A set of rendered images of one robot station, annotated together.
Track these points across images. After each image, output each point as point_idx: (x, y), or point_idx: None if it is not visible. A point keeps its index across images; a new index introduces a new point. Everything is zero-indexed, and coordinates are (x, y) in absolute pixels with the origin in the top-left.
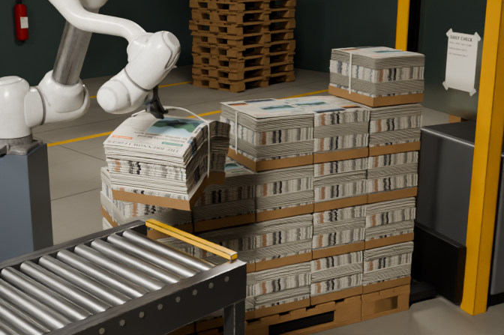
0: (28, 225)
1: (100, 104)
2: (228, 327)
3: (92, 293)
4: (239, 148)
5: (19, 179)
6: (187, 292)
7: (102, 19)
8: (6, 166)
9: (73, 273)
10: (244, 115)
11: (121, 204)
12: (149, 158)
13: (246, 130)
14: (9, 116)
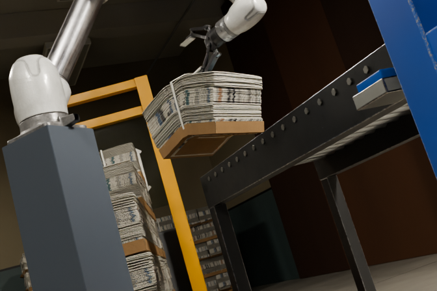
0: (111, 211)
1: (258, 6)
2: (339, 198)
3: None
4: None
5: (92, 155)
6: None
7: None
8: (78, 139)
9: None
10: (108, 167)
11: (119, 215)
12: (242, 83)
13: (115, 179)
14: (62, 88)
